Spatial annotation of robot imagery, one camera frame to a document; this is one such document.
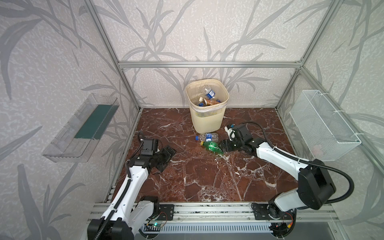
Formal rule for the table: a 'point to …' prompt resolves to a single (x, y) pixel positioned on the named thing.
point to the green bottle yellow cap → (212, 146)
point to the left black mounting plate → (166, 212)
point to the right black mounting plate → (260, 211)
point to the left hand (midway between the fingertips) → (176, 150)
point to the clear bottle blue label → (210, 93)
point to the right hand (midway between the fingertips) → (223, 139)
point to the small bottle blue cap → (207, 137)
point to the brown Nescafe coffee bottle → (208, 101)
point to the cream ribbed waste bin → (205, 119)
